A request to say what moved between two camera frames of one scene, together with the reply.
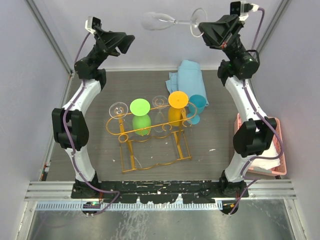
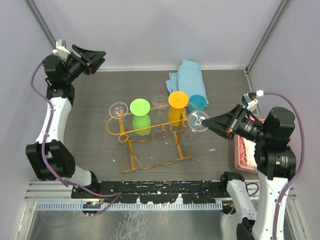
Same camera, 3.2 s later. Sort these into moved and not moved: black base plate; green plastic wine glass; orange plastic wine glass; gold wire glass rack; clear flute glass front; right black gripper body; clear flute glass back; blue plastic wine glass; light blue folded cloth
Moved: right black gripper body
Not moved: orange plastic wine glass; clear flute glass back; light blue folded cloth; blue plastic wine glass; gold wire glass rack; green plastic wine glass; clear flute glass front; black base plate
